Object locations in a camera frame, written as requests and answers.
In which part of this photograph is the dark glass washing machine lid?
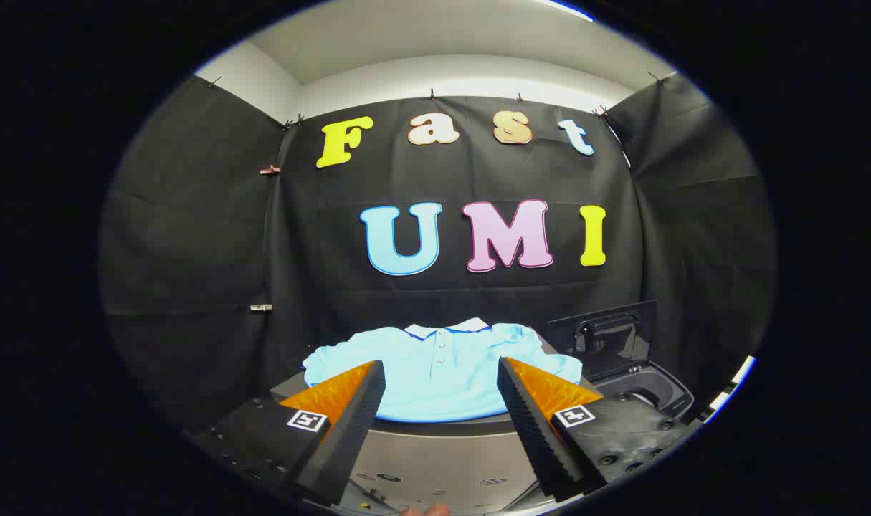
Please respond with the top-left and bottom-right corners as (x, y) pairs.
(547, 300), (657, 378)

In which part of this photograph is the grey cabinet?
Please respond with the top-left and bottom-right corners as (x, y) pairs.
(269, 337), (602, 514)

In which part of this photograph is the grey washing machine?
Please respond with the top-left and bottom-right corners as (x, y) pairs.
(591, 360), (695, 425)

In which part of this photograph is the light blue polo shirt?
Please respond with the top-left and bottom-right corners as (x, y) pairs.
(303, 318), (584, 424)

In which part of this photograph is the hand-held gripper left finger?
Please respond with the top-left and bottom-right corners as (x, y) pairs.
(190, 360), (386, 507)

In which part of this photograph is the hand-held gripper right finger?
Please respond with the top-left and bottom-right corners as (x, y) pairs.
(497, 356), (700, 502)

